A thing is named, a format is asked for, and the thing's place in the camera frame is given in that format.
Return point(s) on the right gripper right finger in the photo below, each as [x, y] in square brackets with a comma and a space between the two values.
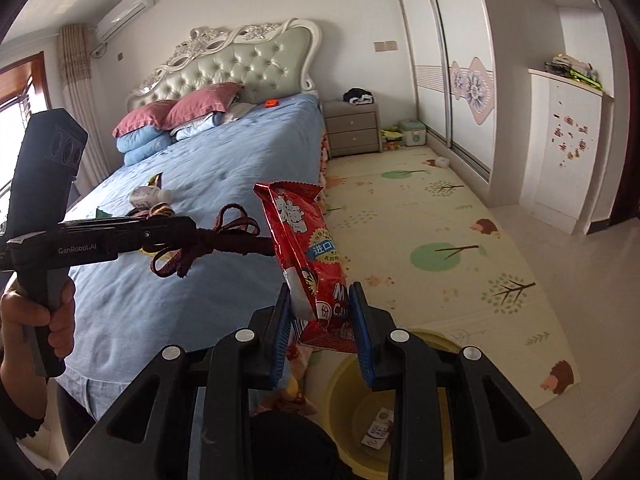
[494, 432]

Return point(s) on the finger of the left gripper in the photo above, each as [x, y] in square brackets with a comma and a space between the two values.
[236, 242]

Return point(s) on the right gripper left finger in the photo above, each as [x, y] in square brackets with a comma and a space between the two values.
[146, 433]

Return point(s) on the red snack bag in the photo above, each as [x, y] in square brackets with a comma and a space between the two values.
[310, 263]

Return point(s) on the blue white milk carton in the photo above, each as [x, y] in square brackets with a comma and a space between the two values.
[379, 430]

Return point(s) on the brown round plush slipper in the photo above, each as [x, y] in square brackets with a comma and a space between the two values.
[158, 210]

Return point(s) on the green wrapper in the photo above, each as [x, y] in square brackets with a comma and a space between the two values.
[100, 214]

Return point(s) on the person's left forearm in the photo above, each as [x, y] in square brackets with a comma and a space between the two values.
[24, 396]

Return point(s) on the yellow trash bin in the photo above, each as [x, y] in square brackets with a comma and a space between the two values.
[349, 407]

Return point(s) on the person's left hand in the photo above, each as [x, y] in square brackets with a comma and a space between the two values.
[19, 313]

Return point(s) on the white milk bottle pouch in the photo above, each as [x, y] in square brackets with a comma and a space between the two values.
[149, 196]

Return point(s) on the yellow brown snack wrapper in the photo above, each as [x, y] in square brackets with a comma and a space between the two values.
[156, 180]

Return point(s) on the blue bed sheet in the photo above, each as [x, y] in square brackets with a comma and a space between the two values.
[130, 308]

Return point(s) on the blue folded quilt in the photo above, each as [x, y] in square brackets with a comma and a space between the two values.
[142, 143]

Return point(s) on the white blue folded blanket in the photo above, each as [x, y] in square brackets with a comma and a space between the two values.
[197, 126]

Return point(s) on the left pink pillow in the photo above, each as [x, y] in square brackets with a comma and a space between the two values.
[152, 114]

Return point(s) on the pink pillow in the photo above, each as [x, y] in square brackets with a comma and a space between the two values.
[152, 114]
[201, 102]

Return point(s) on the right pink pillow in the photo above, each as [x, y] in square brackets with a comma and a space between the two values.
[201, 102]

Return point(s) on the beige striped curtain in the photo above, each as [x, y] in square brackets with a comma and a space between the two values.
[74, 63]

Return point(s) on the grey bedside table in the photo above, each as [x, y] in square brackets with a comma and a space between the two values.
[351, 129]

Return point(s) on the green tufted headboard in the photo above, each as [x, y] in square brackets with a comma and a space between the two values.
[269, 61]

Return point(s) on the cartoon tree floor mat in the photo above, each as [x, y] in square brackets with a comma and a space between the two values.
[424, 247]

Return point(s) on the black white clothes pile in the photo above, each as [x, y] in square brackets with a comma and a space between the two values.
[358, 96]

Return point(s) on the small green white box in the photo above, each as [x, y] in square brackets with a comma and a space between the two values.
[413, 132]

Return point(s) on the white air conditioner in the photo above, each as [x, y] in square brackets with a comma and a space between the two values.
[120, 16]

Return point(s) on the white low cabinet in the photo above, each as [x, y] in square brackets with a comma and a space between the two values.
[566, 139]

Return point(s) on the white sliding wardrobe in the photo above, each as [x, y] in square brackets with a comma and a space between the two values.
[452, 62]

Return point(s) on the green yellow toys pile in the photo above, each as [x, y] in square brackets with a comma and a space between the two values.
[566, 66]

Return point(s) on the window with wooden frame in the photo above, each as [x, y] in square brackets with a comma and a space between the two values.
[24, 91]

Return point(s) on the beige wall switch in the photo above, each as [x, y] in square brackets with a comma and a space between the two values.
[385, 46]

